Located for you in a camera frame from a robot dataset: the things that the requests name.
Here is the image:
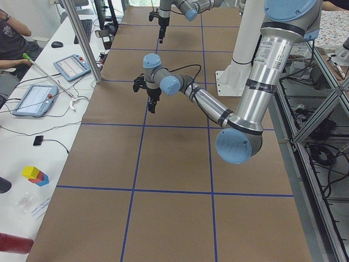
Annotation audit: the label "grabber stick green handle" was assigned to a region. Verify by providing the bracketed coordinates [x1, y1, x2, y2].
[22, 53, 89, 111]

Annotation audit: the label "aluminium frame rack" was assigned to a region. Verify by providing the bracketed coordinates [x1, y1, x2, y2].
[269, 43, 348, 261]

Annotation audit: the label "teach pendant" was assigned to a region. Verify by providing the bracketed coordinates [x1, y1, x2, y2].
[53, 54, 91, 82]
[12, 85, 58, 117]

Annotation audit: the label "red cylinder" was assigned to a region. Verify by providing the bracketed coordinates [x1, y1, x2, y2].
[1, 233, 34, 254]

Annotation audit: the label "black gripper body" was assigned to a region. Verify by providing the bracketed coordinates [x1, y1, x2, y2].
[159, 16, 170, 28]
[147, 88, 162, 104]

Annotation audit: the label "small black box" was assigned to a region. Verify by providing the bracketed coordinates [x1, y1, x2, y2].
[33, 135, 44, 146]

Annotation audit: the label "black computer mouse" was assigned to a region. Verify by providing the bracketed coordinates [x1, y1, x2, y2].
[51, 41, 64, 49]

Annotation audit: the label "black keyboard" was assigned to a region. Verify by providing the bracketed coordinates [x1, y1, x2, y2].
[80, 19, 93, 42]

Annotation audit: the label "clear plastic bag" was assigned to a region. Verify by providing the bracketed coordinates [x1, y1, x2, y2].
[13, 192, 37, 216]

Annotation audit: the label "aluminium frame post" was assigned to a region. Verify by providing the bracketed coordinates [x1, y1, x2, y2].
[62, 0, 101, 84]

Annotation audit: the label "teach pendant near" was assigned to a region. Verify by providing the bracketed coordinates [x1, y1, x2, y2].
[12, 85, 58, 117]

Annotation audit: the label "teach pendant far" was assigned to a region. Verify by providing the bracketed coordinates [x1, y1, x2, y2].
[53, 54, 91, 82]

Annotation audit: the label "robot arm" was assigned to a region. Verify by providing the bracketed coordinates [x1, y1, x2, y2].
[156, 0, 223, 44]
[143, 1, 322, 164]

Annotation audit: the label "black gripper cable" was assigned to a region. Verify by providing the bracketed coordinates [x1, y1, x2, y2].
[169, 64, 202, 91]

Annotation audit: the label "seated person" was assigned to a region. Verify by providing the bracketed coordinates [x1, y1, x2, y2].
[0, 8, 41, 102]

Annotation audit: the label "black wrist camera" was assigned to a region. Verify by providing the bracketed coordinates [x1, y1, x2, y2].
[148, 8, 159, 22]
[133, 76, 147, 92]

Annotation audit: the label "colourful wooden blocks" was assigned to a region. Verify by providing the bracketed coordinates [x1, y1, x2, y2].
[22, 166, 49, 187]

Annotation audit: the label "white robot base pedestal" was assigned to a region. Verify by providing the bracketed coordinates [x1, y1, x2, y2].
[216, 0, 264, 97]

